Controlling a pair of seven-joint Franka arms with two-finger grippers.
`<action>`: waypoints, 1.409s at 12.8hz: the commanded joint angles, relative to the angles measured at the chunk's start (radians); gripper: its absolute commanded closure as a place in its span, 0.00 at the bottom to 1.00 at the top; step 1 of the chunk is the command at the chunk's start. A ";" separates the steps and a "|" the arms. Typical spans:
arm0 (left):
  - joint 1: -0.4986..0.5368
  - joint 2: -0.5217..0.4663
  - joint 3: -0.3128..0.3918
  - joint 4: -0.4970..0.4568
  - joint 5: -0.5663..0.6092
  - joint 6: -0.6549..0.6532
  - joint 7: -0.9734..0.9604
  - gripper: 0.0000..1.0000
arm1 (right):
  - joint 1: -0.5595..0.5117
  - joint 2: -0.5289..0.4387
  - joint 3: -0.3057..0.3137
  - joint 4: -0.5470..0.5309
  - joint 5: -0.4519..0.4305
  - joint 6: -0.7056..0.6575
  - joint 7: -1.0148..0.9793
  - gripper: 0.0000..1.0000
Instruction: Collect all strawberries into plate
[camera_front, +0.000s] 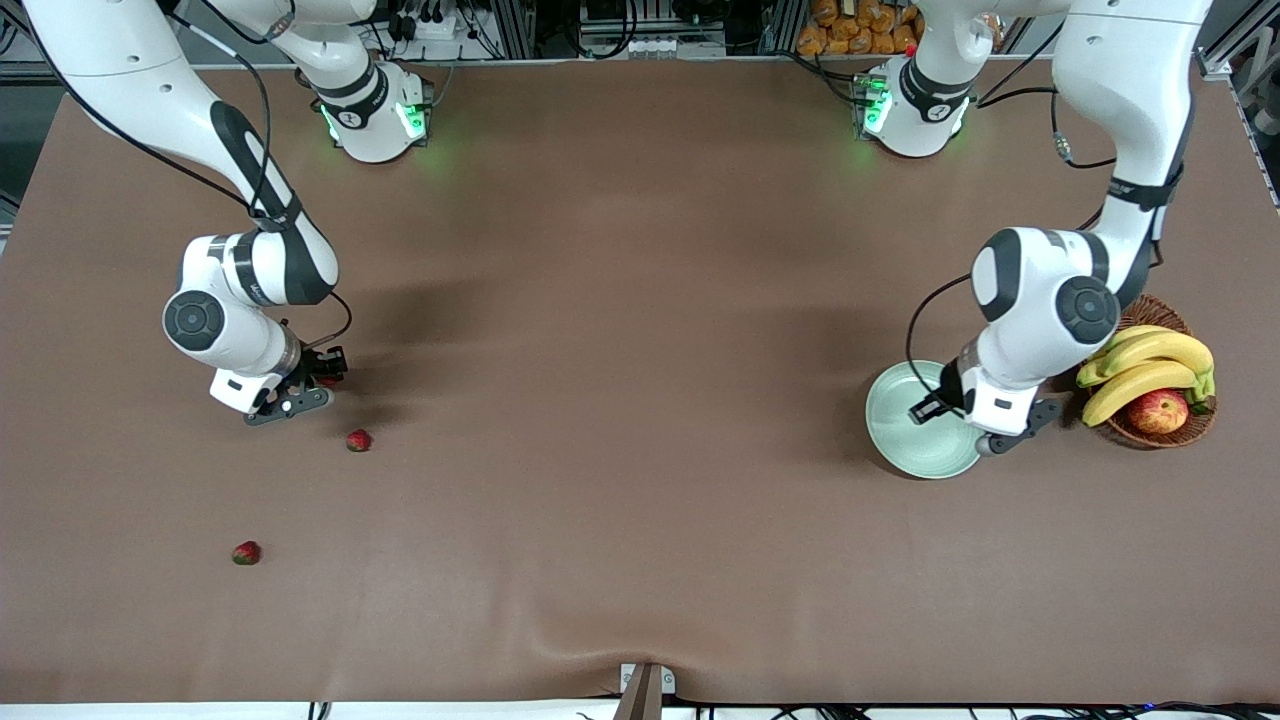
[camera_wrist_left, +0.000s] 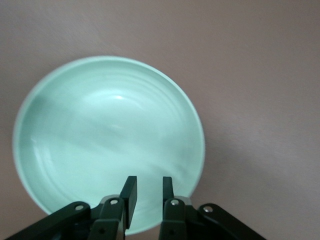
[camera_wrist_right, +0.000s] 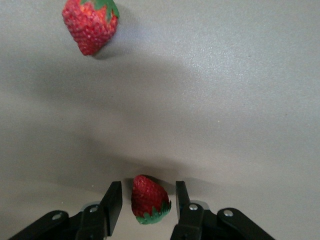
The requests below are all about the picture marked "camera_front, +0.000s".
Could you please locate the pale green plate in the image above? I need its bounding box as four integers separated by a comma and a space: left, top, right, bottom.
865, 360, 986, 481

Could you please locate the greenish yellow banana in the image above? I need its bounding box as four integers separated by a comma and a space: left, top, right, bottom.
1100, 325, 1176, 361

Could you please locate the red apple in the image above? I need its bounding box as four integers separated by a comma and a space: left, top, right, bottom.
1127, 389, 1191, 436

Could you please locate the brown wicker basket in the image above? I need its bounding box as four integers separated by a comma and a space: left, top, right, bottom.
1075, 293, 1219, 450

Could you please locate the large yellow banana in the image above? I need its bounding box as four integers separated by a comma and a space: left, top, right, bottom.
1098, 331, 1215, 381

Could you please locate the brown table cover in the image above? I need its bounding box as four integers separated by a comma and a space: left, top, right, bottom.
0, 55, 1280, 706

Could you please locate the white power strip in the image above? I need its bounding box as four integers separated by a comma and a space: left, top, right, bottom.
400, 5, 461, 41

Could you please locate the pile of orange packaged buns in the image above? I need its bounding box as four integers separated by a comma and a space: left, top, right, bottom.
797, 0, 926, 57

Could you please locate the aluminium frame post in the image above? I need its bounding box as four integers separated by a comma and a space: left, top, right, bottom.
495, 0, 536, 59
765, 0, 809, 56

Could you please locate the aluminium frame rail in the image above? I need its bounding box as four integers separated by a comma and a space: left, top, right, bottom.
1198, 40, 1280, 211

